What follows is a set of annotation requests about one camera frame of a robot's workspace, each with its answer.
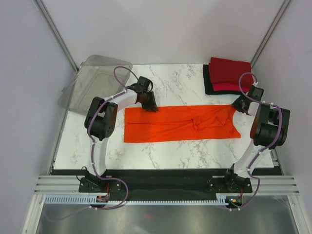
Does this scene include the right aluminium frame post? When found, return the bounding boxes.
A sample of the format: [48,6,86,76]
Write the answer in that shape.
[251,0,292,68]

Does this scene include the pink folded shirt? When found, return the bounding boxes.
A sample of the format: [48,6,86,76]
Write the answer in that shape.
[212,83,241,92]

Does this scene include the black folded shirt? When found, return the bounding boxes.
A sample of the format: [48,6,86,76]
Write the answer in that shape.
[203,64,254,95]

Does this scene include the clear plastic bin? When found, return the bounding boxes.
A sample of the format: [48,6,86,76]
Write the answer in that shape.
[58,55,133,115]

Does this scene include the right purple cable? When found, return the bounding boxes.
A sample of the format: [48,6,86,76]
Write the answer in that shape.
[219,72,286,212]

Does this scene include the purple cable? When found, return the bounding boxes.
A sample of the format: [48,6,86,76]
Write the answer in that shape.
[43,66,139,222]
[219,72,286,212]

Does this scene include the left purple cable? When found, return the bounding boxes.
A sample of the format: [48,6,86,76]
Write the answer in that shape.
[43,66,139,222]

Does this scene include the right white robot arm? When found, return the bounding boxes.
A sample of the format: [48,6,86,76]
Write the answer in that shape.
[223,85,291,192]

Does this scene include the aluminium frame post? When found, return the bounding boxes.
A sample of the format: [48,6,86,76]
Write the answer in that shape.
[34,0,79,73]
[251,0,292,68]

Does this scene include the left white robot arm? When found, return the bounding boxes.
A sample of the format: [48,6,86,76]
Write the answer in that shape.
[84,77,158,192]

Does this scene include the dark red folded shirt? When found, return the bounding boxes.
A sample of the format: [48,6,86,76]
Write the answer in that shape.
[209,57,251,84]

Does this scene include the left aluminium frame post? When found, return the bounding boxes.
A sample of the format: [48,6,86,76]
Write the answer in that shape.
[34,0,79,73]

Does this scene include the white slotted cable duct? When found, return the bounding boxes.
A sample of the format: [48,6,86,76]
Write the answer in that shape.
[43,193,244,205]

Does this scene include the left aluminium rail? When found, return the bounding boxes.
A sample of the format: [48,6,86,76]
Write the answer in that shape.
[33,175,83,195]

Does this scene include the orange t shirt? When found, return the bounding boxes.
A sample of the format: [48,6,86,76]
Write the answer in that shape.
[124,105,241,143]

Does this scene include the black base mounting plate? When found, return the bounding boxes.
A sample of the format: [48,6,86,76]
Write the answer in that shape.
[78,169,253,200]

